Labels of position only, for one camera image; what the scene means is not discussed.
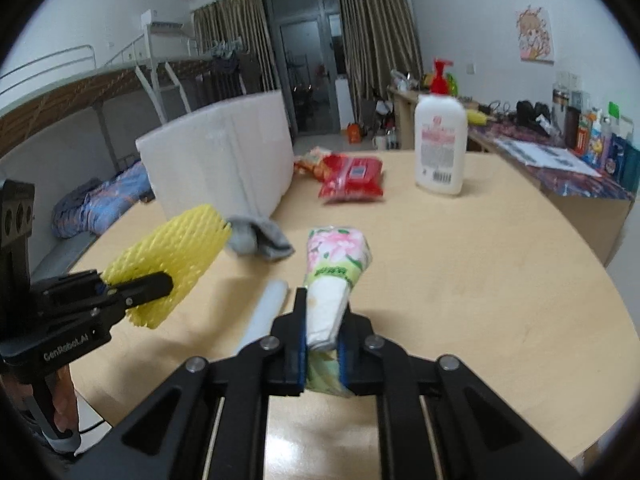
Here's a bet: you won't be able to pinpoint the yellow foam fruit net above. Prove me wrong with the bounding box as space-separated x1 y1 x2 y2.
102 204 232 330

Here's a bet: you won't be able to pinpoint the grey sock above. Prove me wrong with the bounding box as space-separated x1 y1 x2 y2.
227 216 295 261

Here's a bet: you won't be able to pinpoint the floral tissue pack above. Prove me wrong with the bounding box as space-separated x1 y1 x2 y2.
304 226 372 398

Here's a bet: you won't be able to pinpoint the left hand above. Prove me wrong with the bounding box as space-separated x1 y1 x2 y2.
1 365 79 432

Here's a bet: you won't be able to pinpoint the blue orange quilt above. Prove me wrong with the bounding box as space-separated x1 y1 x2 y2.
51 160 154 238

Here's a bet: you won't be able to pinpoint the white foam tube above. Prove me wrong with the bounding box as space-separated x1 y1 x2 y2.
235 280 288 353

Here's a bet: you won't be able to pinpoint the white styrofoam box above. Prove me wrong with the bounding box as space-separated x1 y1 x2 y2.
136 91 294 219

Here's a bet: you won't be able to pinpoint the metal bunk bed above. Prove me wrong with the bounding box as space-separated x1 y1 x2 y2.
0 24 252 201

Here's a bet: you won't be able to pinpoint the orange snack bag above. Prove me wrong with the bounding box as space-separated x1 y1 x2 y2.
294 146 332 182

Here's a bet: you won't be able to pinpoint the hanging dark clothes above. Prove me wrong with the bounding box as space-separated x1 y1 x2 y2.
208 37 244 88

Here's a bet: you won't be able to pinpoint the red wet wipes pack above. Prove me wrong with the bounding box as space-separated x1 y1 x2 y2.
318 155 384 202

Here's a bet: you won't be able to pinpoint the white air conditioner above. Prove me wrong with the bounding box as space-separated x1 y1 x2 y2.
140 9 191 38

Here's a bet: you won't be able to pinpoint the printed paper sheet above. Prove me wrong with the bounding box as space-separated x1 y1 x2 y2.
495 138 600 178

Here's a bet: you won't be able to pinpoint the glass balcony door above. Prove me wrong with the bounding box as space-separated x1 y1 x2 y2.
262 0 345 139

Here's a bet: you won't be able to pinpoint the white lotion pump bottle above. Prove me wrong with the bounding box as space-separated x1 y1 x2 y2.
414 58 468 196

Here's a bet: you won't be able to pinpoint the left brown curtain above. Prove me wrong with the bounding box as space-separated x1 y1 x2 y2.
192 0 280 91

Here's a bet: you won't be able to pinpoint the brown curtain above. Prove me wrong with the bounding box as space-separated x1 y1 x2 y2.
338 0 423 122
192 0 280 91

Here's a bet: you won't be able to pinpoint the black bag on desk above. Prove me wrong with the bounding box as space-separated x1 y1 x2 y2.
515 101 551 127

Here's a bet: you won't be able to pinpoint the wooden desk with drawers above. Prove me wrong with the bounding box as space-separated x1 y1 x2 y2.
387 86 485 152

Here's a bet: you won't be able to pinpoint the cluster of toiletry bottles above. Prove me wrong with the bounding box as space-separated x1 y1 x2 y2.
551 72 639 194

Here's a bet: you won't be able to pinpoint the green bottle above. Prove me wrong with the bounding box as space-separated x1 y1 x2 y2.
445 73 459 96

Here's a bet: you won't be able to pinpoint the right brown curtain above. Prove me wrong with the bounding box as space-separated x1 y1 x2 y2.
338 0 423 122

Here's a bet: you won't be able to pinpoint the anime girl poster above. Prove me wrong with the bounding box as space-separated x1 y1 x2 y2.
515 6 554 64

